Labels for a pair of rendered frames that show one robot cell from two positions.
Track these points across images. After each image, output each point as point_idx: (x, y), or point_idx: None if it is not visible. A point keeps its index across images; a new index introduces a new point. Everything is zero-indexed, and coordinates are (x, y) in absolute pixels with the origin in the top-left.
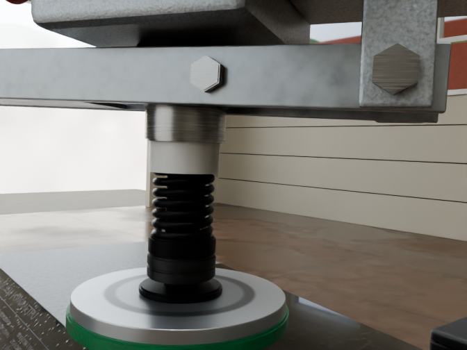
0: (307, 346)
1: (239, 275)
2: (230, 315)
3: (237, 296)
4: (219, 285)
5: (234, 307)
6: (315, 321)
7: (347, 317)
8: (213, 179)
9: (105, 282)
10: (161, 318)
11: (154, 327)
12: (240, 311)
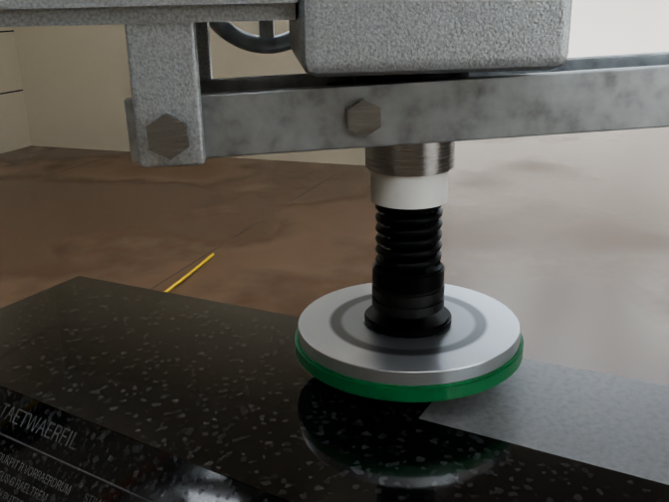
0: (287, 410)
1: (388, 363)
2: (330, 305)
3: (349, 327)
4: (369, 319)
5: (335, 313)
6: (298, 459)
7: (257, 486)
8: (376, 207)
9: (488, 311)
10: None
11: (366, 284)
12: (327, 311)
